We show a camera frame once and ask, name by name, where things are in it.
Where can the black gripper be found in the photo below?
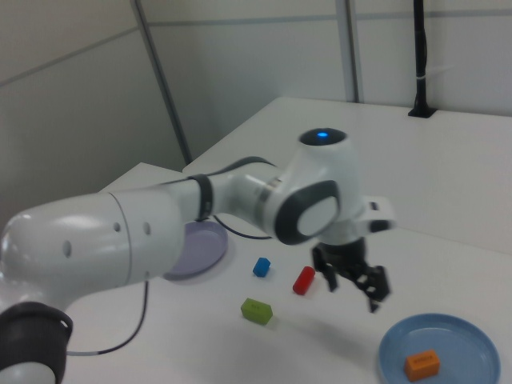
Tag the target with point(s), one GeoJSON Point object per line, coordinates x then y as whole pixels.
{"type": "Point", "coordinates": [344, 256]}

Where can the red block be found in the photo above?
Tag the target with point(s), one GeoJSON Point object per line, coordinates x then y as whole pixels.
{"type": "Point", "coordinates": [304, 280]}

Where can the blue block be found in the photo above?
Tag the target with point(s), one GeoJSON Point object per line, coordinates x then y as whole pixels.
{"type": "Point", "coordinates": [261, 267]}

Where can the green block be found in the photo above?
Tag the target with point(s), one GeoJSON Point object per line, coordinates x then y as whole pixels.
{"type": "Point", "coordinates": [256, 311]}

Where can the orange block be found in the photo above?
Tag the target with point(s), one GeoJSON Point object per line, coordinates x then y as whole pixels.
{"type": "Point", "coordinates": [422, 365]}

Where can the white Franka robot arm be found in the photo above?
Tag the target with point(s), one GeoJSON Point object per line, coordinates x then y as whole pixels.
{"type": "Point", "coordinates": [120, 236]}

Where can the blue plate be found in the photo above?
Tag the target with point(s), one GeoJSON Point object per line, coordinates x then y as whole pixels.
{"type": "Point", "coordinates": [452, 336]}

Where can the purple plate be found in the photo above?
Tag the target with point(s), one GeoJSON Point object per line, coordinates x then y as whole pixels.
{"type": "Point", "coordinates": [204, 248]}

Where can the white zip tie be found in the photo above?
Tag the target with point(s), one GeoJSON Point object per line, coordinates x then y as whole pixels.
{"type": "Point", "coordinates": [421, 76]}

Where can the black pole with base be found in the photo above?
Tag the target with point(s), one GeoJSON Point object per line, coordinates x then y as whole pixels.
{"type": "Point", "coordinates": [420, 48]}

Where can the grey partition post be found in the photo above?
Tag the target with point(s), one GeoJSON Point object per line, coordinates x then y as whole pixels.
{"type": "Point", "coordinates": [354, 52]}
{"type": "Point", "coordinates": [160, 80]}

